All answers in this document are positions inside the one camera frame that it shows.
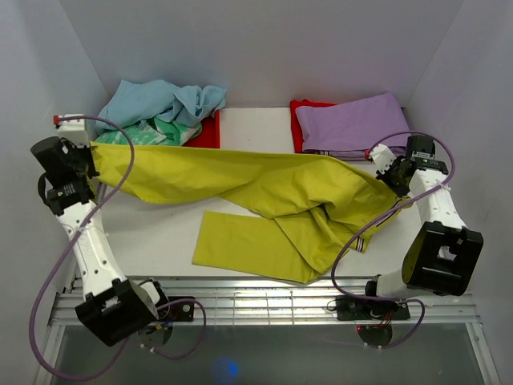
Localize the yellow-green trousers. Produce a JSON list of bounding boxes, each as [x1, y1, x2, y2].
[[92, 142, 402, 283]]

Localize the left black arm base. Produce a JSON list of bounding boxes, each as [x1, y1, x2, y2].
[[138, 296, 195, 347]]

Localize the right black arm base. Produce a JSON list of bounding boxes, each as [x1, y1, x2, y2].
[[326, 295, 410, 348]]

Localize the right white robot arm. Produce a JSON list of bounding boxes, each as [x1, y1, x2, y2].
[[362, 135, 483, 318]]

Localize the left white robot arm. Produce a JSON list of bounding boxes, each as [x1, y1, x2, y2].
[[30, 136, 170, 347]]

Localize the folded purple trousers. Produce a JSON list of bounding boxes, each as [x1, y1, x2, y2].
[[296, 92, 410, 160]]

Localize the light blue garment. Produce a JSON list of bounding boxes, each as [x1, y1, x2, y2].
[[99, 80, 227, 128]]

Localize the green white patterned garment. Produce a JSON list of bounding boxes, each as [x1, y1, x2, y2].
[[94, 115, 204, 148]]

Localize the folded red garment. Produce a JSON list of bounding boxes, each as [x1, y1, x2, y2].
[[289, 99, 334, 153]]

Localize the red plastic tray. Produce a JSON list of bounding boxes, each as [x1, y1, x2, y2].
[[184, 110, 220, 149]]

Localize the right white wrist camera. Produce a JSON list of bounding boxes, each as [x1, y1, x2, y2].
[[365, 144, 398, 175]]

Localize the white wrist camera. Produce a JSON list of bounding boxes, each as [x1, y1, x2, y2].
[[53, 115, 90, 148], [365, 144, 398, 175]]

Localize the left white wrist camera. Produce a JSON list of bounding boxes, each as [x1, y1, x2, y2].
[[53, 115, 90, 148]]

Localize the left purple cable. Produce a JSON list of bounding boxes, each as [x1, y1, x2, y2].
[[28, 115, 208, 382]]

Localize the aluminium rail frame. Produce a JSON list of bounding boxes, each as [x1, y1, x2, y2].
[[42, 278, 501, 384]]

